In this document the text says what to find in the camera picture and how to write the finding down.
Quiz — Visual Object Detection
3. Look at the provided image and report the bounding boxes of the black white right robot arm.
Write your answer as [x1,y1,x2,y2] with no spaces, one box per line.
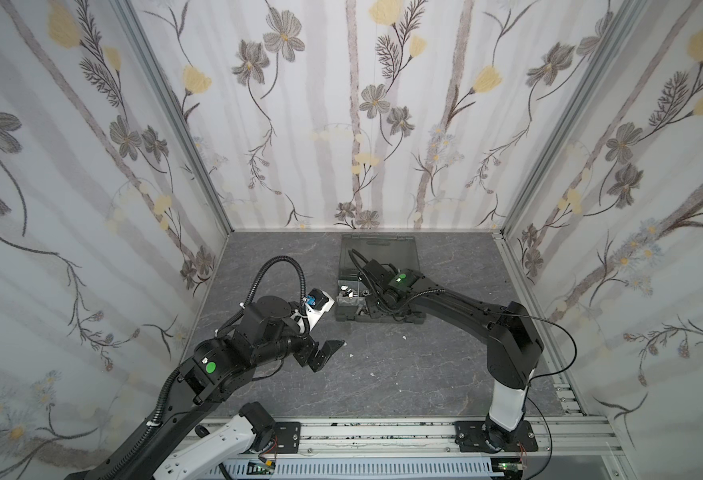
[349,249,545,453]

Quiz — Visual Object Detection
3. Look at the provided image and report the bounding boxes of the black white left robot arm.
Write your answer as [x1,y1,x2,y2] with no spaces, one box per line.
[72,289,345,479]

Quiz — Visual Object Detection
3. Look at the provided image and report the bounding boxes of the green plastic organizer box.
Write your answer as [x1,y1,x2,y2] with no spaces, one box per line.
[335,234,425,324]

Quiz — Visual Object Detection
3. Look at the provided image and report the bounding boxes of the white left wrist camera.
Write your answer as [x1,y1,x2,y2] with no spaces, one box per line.
[305,288,335,330]

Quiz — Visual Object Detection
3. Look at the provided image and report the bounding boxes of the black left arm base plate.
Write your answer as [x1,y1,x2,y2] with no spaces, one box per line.
[268,421,302,455]

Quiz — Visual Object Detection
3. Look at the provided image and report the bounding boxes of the white slotted cable duct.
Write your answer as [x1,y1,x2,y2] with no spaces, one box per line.
[224,457,505,479]

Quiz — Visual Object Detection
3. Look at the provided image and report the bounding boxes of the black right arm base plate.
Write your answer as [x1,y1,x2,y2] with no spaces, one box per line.
[455,419,539,454]

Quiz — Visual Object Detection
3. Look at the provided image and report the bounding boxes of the black corrugated cable conduit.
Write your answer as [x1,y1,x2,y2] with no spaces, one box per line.
[98,368,185,480]

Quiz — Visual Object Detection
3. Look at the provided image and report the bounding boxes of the aluminium front rail frame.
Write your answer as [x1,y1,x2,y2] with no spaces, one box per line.
[128,383,637,480]

